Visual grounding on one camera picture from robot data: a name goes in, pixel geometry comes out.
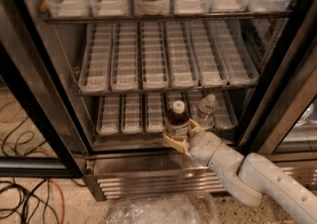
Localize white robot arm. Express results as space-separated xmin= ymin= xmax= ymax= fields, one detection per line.
xmin=163 ymin=120 xmax=317 ymax=224

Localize clear plastic bin on floor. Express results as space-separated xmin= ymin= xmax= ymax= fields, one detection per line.
xmin=105 ymin=192 xmax=220 ymax=224

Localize dark brown plastic bottle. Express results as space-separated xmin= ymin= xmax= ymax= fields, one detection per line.
xmin=165 ymin=100 xmax=189 ymax=141

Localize left glass fridge door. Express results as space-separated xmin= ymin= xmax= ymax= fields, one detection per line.
xmin=0 ymin=0 xmax=91 ymax=177

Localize clear water bottle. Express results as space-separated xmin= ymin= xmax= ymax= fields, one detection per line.
xmin=196 ymin=94 xmax=219 ymax=129

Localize wire shelf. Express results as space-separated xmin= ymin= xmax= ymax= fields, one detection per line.
xmin=76 ymin=84 xmax=257 ymax=97
xmin=42 ymin=11 xmax=291 ymax=25
xmin=94 ymin=129 xmax=236 ymax=141

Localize top wire shelf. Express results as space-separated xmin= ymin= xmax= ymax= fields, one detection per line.
xmin=42 ymin=11 xmax=291 ymax=25

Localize glass fridge door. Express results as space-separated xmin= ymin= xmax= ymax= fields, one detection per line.
xmin=235 ymin=0 xmax=317 ymax=154
xmin=0 ymin=0 xmax=91 ymax=177

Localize middle wire shelf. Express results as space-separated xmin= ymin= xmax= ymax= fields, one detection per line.
xmin=76 ymin=84 xmax=257 ymax=97

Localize stainless steel fridge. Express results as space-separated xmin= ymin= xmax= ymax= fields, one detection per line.
xmin=1 ymin=0 xmax=316 ymax=200

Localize bottom wire shelf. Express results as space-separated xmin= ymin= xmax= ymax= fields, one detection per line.
xmin=94 ymin=129 xmax=236 ymax=141

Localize right glass fridge door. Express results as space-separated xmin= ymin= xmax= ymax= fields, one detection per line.
xmin=235 ymin=0 xmax=317 ymax=154

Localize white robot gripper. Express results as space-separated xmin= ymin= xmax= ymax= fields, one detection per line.
xmin=162 ymin=119 xmax=244 ymax=170

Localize black cables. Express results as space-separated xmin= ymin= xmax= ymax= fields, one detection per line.
xmin=0 ymin=115 xmax=87 ymax=224

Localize orange cable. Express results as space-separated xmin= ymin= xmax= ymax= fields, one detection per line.
xmin=0 ymin=98 xmax=67 ymax=224

